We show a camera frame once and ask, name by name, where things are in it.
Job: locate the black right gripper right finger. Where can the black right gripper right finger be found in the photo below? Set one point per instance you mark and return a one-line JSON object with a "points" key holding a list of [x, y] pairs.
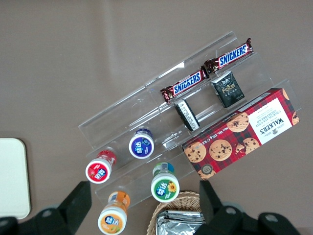
{"points": [[227, 220]]}

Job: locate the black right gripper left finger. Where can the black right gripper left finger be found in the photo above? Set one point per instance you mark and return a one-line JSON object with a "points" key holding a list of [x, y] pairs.
{"points": [[63, 215]]}

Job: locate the red Walkers cookie box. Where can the red Walkers cookie box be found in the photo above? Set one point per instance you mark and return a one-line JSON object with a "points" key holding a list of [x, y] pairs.
{"points": [[239, 137]]}

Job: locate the red gum bottle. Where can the red gum bottle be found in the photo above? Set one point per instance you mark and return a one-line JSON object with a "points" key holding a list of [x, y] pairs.
{"points": [[97, 170]]}

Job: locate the light wicker basket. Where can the light wicker basket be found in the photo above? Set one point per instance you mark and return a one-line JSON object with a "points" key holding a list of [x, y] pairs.
{"points": [[156, 215]]}

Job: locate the Snickers chocolate bar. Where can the Snickers chocolate bar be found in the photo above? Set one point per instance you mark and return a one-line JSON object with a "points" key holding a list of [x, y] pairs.
{"points": [[185, 84], [230, 57]]}

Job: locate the cream plastic tray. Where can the cream plastic tray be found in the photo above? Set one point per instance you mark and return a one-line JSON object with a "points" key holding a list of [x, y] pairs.
{"points": [[12, 176]]}

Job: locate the black tissue pack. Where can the black tissue pack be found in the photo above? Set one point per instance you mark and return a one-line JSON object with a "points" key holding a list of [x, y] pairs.
{"points": [[227, 89], [187, 115]]}

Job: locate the orange gum bottle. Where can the orange gum bottle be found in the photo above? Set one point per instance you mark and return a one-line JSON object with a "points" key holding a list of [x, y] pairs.
{"points": [[112, 220]]}

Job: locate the blue gum bottle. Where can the blue gum bottle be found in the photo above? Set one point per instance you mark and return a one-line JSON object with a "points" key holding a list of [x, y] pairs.
{"points": [[141, 146]]}

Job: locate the clear acrylic step stand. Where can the clear acrylic step stand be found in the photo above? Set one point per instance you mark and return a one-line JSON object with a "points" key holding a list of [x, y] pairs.
{"points": [[127, 105]]}

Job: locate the green gum bottle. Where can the green gum bottle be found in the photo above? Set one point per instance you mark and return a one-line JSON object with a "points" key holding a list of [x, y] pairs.
{"points": [[165, 188]]}

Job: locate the silver foil packet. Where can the silver foil packet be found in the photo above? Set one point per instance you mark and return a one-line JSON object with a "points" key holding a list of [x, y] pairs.
{"points": [[178, 224]]}

